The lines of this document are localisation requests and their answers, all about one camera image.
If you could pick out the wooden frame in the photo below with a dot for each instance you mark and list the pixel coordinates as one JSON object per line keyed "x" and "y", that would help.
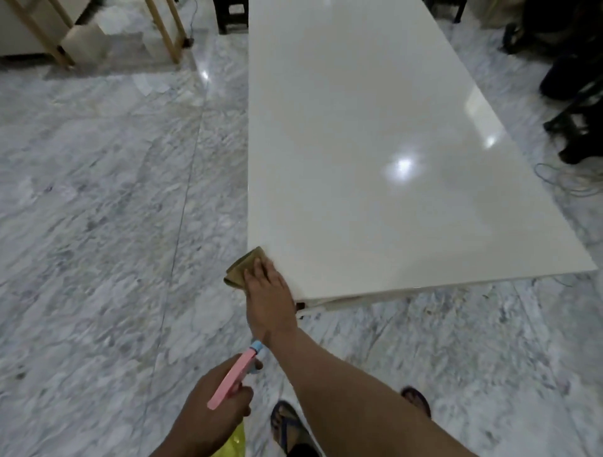
{"x": 40, "y": 30}
{"x": 167, "y": 30}

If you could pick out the black office chair base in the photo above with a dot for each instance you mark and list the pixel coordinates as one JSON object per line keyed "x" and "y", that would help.
{"x": 572, "y": 70}

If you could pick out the blue sandal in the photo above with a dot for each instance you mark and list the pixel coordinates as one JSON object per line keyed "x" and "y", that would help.
{"x": 417, "y": 399}
{"x": 288, "y": 431}

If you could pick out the yellow spray bottle pink trigger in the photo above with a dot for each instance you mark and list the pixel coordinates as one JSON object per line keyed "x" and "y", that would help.
{"x": 233, "y": 376}

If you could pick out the person's left hand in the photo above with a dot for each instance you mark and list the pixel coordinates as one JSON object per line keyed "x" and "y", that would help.
{"x": 212, "y": 419}

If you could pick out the person's left thumb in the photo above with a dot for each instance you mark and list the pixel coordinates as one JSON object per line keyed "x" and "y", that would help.
{"x": 242, "y": 402}

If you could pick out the beige cardboard box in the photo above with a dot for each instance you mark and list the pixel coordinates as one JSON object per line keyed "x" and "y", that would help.
{"x": 85, "y": 43}

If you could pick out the person's right forearm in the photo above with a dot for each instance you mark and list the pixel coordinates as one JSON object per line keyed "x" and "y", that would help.
{"x": 348, "y": 405}

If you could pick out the person's left forearm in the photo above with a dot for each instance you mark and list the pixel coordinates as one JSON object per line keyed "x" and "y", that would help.
{"x": 181, "y": 447}

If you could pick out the black stool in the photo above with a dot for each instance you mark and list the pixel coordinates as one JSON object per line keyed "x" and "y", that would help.
{"x": 231, "y": 14}

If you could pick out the person's right hand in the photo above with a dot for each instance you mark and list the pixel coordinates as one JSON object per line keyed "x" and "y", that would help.
{"x": 269, "y": 306}

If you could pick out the olive cleaning cloth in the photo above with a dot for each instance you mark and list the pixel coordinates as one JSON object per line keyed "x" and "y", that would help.
{"x": 239, "y": 272}

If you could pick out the black chair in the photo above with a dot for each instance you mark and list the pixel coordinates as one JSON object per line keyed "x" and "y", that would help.
{"x": 452, "y": 8}

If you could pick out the person's right fingers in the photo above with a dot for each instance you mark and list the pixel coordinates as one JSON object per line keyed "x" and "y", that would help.
{"x": 262, "y": 274}

